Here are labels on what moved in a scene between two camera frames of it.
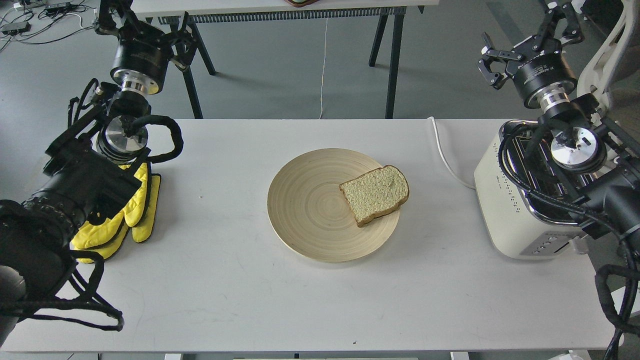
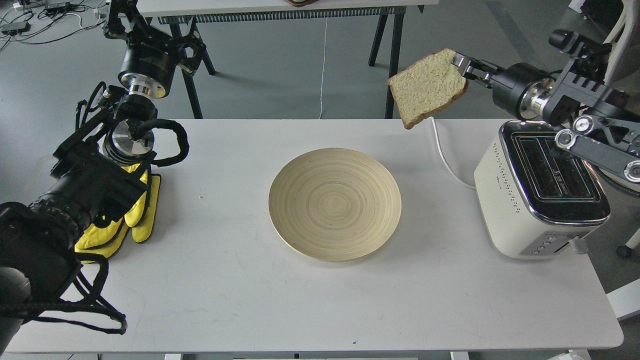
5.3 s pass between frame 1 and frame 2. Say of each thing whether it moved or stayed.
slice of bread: moved
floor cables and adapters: stayed
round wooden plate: stayed
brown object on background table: stayed
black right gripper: moved
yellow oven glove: stayed
